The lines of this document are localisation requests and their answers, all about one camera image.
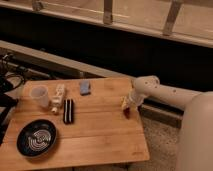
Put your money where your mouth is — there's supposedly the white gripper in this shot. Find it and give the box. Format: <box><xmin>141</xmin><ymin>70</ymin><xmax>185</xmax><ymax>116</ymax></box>
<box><xmin>121</xmin><ymin>90</ymin><xmax>144</xmax><ymax>110</ymax></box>

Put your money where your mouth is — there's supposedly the red pepper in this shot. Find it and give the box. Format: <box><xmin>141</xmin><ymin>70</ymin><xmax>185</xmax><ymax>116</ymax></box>
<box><xmin>123</xmin><ymin>108</ymin><xmax>130</xmax><ymax>119</ymax></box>

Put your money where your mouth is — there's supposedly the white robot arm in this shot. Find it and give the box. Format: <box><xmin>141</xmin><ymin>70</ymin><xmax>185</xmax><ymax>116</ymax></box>
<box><xmin>122</xmin><ymin>75</ymin><xmax>213</xmax><ymax>171</ymax></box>

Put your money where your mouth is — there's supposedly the blue sponge block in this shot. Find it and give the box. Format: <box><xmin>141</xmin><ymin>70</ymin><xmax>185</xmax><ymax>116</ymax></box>
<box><xmin>79</xmin><ymin>80</ymin><xmax>90</xmax><ymax>96</ymax></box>

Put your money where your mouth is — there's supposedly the translucent plastic cup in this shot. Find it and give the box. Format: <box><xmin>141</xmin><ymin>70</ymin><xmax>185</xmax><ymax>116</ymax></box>
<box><xmin>30</xmin><ymin>86</ymin><xmax>49</xmax><ymax>108</ymax></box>

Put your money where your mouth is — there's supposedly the black patterned plate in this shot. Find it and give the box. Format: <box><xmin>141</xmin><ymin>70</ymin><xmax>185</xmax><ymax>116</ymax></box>
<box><xmin>16</xmin><ymin>119</ymin><xmax>57</xmax><ymax>157</ymax></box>

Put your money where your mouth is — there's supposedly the black cables and stand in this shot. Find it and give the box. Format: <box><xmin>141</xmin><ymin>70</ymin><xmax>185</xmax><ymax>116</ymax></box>
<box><xmin>0</xmin><ymin>53</ymin><xmax>26</xmax><ymax>144</ymax></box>

